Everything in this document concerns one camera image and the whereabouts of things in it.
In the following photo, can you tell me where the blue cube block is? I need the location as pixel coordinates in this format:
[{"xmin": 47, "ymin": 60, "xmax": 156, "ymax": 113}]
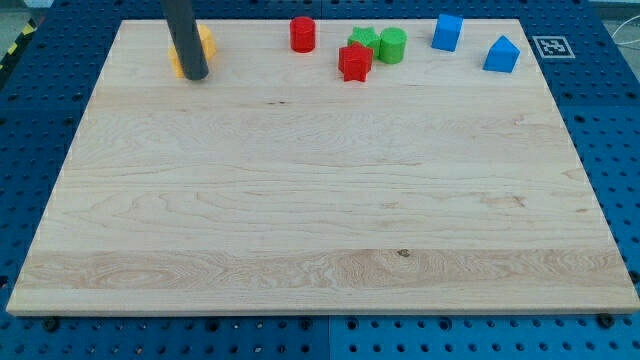
[{"xmin": 431, "ymin": 14, "xmax": 464, "ymax": 52}]

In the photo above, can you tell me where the white cable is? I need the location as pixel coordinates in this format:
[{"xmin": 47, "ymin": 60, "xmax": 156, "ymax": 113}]
[{"xmin": 610, "ymin": 13, "xmax": 640, "ymax": 51}]

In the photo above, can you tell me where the light wooden board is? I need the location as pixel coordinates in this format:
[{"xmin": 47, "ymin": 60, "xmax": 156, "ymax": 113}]
[{"xmin": 7, "ymin": 19, "xmax": 639, "ymax": 316}]

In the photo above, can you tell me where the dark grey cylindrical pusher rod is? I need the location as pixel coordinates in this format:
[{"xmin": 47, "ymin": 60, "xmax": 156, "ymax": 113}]
[{"xmin": 160, "ymin": 0, "xmax": 209, "ymax": 81}]

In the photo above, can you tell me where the red cylinder block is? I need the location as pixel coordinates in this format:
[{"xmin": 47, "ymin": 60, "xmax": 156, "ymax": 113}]
[{"xmin": 289, "ymin": 16, "xmax": 316, "ymax": 53}]

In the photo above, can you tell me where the black yellow hazard tape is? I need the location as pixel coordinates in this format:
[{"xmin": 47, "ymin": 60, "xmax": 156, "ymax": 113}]
[{"xmin": 1, "ymin": 19, "xmax": 38, "ymax": 72}]

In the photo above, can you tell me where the green star block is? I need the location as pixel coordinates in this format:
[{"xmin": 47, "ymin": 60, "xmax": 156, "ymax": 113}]
[{"xmin": 347, "ymin": 26, "xmax": 380, "ymax": 58}]

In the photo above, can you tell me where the yellow block behind rod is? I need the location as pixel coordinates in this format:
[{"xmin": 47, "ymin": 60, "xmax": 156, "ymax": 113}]
[{"xmin": 168, "ymin": 46, "xmax": 185, "ymax": 78}]

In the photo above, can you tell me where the yellow hexagon block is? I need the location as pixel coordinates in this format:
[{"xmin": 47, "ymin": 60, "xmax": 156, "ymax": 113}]
[{"xmin": 197, "ymin": 24, "xmax": 217, "ymax": 61}]

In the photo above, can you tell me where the white fiducial marker tag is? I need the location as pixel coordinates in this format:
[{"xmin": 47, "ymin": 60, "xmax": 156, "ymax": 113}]
[{"xmin": 532, "ymin": 35, "xmax": 575, "ymax": 59}]

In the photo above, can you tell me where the green cylinder block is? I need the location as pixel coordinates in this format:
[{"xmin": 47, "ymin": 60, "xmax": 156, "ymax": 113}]
[{"xmin": 378, "ymin": 27, "xmax": 407, "ymax": 64}]

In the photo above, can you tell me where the blue pentagon house block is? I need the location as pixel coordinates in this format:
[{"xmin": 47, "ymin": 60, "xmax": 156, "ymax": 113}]
[{"xmin": 483, "ymin": 35, "xmax": 520, "ymax": 73}]

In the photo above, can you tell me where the red star block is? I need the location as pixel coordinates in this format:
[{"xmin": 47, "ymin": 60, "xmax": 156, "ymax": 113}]
[{"xmin": 338, "ymin": 42, "xmax": 374, "ymax": 82}]

